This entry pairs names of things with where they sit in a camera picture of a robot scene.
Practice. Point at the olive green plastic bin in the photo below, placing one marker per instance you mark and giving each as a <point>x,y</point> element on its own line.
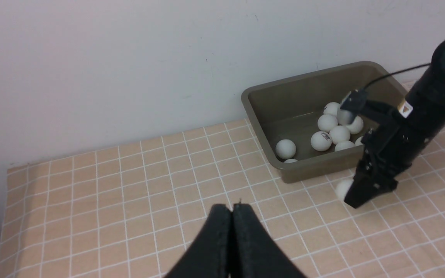
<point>289,109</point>

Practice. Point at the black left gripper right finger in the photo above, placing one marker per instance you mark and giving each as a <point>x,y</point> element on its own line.
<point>256,253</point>

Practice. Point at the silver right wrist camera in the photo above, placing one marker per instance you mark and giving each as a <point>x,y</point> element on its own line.
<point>351,106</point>

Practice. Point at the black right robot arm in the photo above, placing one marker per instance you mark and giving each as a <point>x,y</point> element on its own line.
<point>423,107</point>

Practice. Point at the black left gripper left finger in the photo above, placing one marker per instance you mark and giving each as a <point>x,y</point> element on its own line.
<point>207,256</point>

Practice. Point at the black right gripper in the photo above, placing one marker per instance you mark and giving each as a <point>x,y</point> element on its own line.
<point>388,151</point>

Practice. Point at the plain white ball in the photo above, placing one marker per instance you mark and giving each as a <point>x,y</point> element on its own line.
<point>342,188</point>

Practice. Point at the white ball with print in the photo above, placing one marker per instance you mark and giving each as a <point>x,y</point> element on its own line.
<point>331,108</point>

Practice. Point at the white ball with logo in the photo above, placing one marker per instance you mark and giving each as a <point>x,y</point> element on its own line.
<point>321,141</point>

